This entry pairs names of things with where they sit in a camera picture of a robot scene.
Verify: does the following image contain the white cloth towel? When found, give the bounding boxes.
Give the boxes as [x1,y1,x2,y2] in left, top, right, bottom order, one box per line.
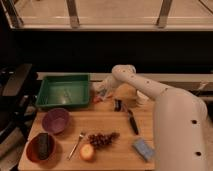
[93,83,111,101]

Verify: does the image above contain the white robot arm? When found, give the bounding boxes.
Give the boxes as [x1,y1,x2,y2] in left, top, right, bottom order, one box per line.
[101,65,208,171]

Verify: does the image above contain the purple bowl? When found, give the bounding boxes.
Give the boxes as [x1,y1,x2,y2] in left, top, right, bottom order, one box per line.
[42,108,70,134]

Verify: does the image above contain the red bowl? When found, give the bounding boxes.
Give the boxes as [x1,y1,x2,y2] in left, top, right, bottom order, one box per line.
[26,133,56,164]

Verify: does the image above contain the clear plastic cup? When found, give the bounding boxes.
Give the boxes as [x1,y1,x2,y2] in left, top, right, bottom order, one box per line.
[136,91,149,106]

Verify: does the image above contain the green plastic tray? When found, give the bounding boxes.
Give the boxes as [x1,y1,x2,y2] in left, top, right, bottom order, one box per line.
[36,74,90,109]

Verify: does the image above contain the wooden cutting board table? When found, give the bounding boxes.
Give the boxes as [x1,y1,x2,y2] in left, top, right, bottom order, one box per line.
[17,81,161,171]

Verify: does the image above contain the bunch of red grapes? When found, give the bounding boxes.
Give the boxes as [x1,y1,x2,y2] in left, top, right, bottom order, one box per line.
[88,132,120,149]

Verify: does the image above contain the silver fork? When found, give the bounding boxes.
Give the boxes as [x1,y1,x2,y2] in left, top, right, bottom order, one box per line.
[67,132,86,160]

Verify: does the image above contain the blue sponge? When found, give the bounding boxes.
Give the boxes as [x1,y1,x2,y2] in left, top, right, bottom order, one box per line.
[133,138,154,161]

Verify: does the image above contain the peach apple fruit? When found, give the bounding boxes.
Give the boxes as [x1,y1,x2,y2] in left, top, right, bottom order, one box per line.
[80,144,95,161]

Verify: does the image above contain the dark sponge block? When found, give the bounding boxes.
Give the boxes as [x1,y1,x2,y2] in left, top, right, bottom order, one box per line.
[37,133,50,160]

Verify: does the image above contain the black handled knife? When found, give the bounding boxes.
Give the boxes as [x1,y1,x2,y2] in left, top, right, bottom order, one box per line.
[123,105,139,135]

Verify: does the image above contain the black chair frame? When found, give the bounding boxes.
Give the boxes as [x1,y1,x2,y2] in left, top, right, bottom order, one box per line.
[0,63,38,158]

